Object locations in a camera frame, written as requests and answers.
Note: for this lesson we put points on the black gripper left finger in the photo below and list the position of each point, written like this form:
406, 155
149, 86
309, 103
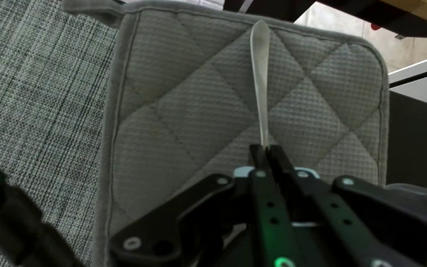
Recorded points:
268, 223

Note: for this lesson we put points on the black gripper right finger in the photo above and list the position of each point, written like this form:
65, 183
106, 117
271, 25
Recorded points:
333, 223

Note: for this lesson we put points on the grey quilted potholder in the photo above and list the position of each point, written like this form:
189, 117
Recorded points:
189, 99

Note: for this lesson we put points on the wooden board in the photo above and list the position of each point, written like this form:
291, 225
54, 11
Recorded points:
422, 8

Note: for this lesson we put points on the grey woven placemat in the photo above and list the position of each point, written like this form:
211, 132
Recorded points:
36, 90

